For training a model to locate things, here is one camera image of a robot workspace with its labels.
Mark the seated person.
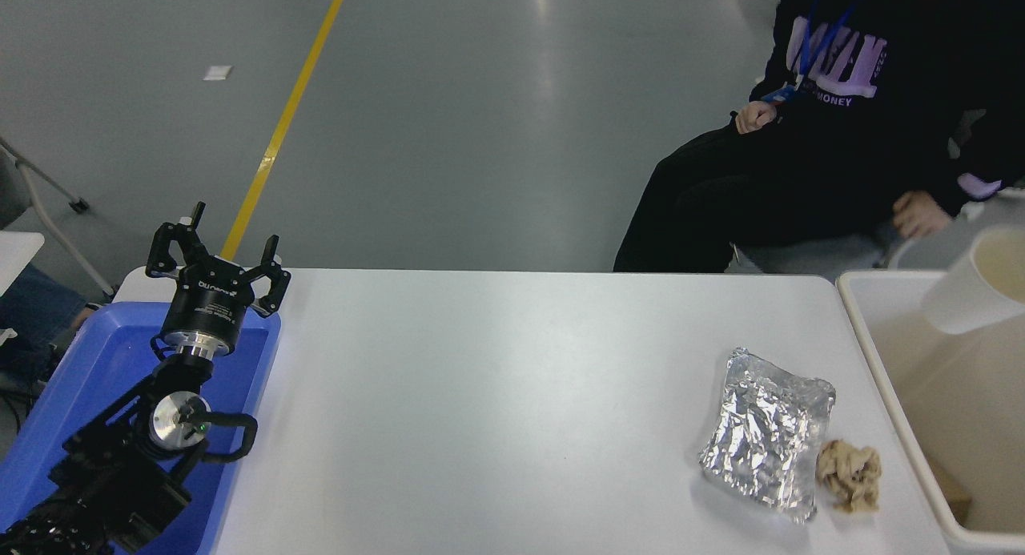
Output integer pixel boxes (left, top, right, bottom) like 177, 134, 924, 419
613, 0, 1025, 274

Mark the blue lanyard badge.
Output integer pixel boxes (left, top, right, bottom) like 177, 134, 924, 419
761, 0, 878, 106

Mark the grey metal folding frame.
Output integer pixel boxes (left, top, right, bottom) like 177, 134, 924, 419
0, 135, 117, 300

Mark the large pale plastic bin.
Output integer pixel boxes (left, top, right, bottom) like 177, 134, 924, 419
837, 268, 1025, 555

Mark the person at table edge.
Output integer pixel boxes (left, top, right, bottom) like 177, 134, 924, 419
0, 267, 97, 380

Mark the blue plastic tray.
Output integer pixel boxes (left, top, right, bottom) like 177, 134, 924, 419
0, 303, 281, 555

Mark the white paper cup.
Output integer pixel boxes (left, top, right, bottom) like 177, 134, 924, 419
921, 225, 1025, 336

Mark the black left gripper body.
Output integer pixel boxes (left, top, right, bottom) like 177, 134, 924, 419
162, 259, 255, 349

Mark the small white side table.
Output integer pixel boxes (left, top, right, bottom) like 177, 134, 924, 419
0, 232, 46, 296

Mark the crumpled tan paper ball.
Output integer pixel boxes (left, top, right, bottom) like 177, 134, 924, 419
815, 438, 883, 514

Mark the crumpled silver foil tray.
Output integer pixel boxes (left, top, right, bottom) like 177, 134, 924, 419
698, 347, 838, 525

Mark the seated person's right hand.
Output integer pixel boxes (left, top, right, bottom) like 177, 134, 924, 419
735, 101, 779, 135

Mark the seated person's left hand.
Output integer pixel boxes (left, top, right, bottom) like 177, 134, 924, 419
891, 190, 954, 240

